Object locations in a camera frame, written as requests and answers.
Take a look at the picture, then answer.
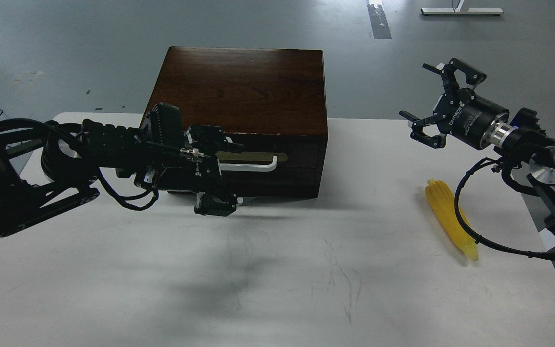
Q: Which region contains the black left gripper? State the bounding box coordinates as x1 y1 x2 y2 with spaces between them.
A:
157 124 245 217

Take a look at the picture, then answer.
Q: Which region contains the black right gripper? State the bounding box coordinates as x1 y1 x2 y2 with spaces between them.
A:
399 58 510 150

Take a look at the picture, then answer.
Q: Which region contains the wooden drawer with white handle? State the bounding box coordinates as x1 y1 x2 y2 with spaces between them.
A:
217 142 327 199

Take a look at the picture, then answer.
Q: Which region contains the yellow toy corn cob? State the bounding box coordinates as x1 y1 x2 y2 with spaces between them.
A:
424 179 479 261

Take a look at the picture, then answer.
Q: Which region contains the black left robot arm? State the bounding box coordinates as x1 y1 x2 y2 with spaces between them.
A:
0 103 245 238

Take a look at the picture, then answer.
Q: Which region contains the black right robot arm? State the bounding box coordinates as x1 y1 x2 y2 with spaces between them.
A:
399 58 555 262

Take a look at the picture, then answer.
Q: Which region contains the dark wooden cabinet box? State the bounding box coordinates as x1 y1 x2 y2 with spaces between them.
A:
145 46 329 199

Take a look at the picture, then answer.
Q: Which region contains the white metal stand base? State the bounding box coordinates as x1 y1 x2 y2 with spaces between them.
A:
420 0 504 16

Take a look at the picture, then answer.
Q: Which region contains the grey floor tape strip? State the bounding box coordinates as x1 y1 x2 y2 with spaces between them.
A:
367 0 392 40

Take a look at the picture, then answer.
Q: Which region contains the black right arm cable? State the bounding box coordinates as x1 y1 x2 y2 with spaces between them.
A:
454 157 555 264

